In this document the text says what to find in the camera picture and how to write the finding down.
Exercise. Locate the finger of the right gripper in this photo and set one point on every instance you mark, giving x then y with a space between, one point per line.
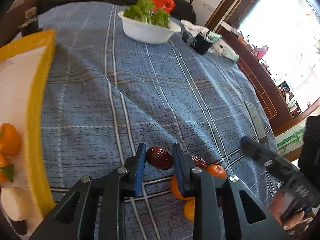
277 165

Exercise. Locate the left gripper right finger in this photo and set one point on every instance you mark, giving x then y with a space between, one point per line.
223 204

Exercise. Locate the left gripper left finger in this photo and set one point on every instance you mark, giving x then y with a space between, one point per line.
95 202

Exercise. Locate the white cylinder piece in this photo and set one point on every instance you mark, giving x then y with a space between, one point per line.
17 203

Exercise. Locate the red date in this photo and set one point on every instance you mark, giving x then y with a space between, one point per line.
198 161
159 158

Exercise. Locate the right hand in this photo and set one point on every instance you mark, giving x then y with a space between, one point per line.
276 208

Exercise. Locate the orange behind pile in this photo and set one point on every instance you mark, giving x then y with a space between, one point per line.
189 209

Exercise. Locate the orange right of pile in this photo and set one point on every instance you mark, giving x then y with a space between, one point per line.
217 171

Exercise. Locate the orange of pile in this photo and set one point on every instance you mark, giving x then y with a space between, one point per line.
217 171
175 191

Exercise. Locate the orange front of pile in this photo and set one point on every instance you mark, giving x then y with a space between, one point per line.
175 191

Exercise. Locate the dark plum far left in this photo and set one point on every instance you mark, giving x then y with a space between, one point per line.
20 227

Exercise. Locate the orange far right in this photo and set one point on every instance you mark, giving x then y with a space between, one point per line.
10 140

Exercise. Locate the blue plaid tablecloth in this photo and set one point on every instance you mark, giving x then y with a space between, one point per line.
106 93

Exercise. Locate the black cylindrical cup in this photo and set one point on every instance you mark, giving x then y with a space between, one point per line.
201 43

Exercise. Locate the small black object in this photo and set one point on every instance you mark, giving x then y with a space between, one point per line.
187 36

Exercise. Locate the white green cloth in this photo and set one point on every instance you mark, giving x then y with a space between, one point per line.
219 46

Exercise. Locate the yellow rimmed white tray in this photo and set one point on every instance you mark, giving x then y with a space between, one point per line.
25 65

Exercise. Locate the white bowl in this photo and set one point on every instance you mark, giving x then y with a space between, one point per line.
148 33

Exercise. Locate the red plastic bag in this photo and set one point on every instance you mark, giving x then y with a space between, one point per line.
166 5

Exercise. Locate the small bottle on side table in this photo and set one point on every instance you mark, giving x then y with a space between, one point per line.
31 23

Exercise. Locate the green lettuce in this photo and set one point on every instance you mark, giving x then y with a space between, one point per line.
145 11

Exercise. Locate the brown armchair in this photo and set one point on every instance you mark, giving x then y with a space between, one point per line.
14 18

